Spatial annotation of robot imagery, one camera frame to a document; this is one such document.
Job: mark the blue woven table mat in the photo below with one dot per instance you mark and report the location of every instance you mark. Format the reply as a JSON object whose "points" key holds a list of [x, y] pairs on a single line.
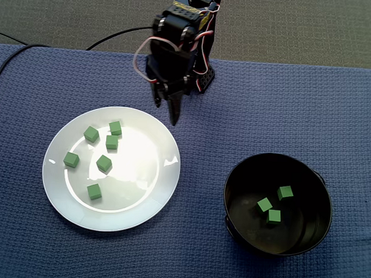
{"points": [[193, 252]]}

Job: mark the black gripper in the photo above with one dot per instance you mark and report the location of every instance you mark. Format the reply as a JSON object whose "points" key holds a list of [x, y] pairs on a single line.
{"points": [[172, 90]]}

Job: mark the white round plate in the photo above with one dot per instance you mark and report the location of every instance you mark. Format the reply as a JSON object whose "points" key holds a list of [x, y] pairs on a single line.
{"points": [[125, 216]]}

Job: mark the green cube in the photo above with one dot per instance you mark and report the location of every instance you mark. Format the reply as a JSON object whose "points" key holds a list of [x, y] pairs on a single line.
{"points": [[274, 216], [103, 163], [94, 191], [71, 159], [264, 205], [115, 128], [285, 192], [111, 142], [91, 134]]}

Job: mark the black round container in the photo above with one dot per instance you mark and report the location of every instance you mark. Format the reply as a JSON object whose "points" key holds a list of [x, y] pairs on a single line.
{"points": [[252, 236]]}

